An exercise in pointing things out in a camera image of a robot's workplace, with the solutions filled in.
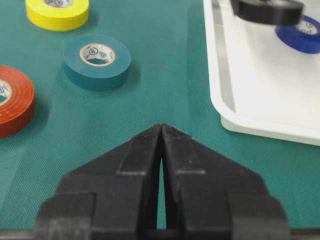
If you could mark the red tape roll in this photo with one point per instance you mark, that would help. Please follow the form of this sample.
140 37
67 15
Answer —
19 105

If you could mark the teal tape roll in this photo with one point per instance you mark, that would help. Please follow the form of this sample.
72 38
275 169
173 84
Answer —
96 62

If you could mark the yellow tape roll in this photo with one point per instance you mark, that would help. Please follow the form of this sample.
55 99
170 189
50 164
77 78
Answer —
58 15

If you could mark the blue tape roll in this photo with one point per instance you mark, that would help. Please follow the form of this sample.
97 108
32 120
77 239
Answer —
303 37

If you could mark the green table cloth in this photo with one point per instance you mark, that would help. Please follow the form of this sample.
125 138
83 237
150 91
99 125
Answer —
167 83

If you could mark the white plastic case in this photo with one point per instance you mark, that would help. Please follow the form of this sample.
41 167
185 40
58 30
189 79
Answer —
258 84

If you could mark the black tape roll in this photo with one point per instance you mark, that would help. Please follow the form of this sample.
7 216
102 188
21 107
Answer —
269 12

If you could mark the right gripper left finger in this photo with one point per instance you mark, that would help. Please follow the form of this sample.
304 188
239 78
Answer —
113 197

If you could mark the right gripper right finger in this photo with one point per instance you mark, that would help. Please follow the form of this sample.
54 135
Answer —
211 197

